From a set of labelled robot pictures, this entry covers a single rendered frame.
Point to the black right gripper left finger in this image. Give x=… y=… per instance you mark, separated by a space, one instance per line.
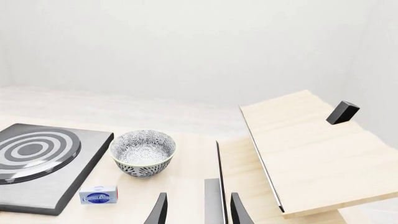
x=159 y=210

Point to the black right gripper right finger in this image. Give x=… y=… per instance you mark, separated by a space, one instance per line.
x=237 y=211

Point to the flat black stove plate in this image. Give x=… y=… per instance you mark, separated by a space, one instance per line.
x=46 y=163

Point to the patterned white and black bowl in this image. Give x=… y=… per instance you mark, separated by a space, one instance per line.
x=141 y=151

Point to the small blue printed food box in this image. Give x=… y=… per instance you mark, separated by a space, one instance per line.
x=98 y=196

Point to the pale wooden rack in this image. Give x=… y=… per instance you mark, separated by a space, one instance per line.
x=311 y=151

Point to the small black block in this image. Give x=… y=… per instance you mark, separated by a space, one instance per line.
x=341 y=113

